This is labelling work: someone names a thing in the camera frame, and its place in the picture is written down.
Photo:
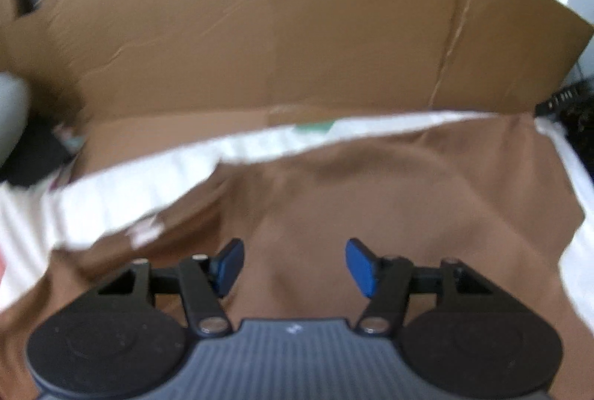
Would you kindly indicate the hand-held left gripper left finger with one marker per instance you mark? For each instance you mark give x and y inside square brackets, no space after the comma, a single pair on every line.
[230,265]

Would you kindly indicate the long folded cardboard sheet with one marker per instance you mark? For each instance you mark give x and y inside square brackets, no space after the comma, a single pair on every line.
[278,33]

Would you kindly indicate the brown printed t-shirt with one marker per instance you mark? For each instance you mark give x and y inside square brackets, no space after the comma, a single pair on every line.
[371,186]

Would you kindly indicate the cream bear print blanket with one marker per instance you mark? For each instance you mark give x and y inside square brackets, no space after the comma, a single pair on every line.
[153,182]

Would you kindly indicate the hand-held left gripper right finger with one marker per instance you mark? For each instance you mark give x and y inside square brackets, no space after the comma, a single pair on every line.
[362,265]

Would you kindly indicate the grey neck pillow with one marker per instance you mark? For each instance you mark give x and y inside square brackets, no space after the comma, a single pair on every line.
[9,117]

